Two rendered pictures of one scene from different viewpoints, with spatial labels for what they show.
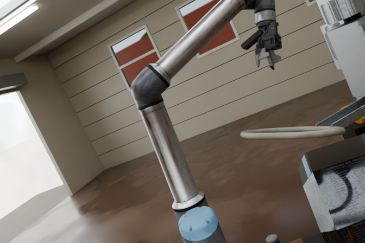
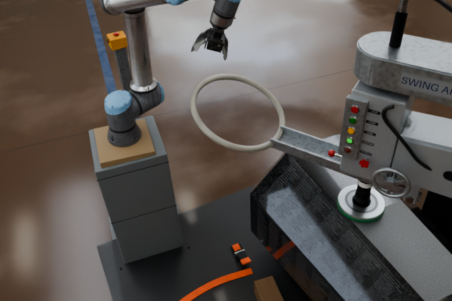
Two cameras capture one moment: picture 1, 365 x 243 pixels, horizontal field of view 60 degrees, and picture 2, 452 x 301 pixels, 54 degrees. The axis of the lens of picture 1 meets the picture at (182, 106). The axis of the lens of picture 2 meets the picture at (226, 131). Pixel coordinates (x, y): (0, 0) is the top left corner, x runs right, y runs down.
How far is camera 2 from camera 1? 1.98 m
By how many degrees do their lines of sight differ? 58
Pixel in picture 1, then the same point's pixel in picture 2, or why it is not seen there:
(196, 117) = not seen: outside the picture
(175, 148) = (134, 50)
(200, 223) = (108, 105)
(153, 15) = not seen: outside the picture
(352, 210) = (268, 197)
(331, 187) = (280, 173)
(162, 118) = (130, 25)
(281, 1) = not seen: outside the picture
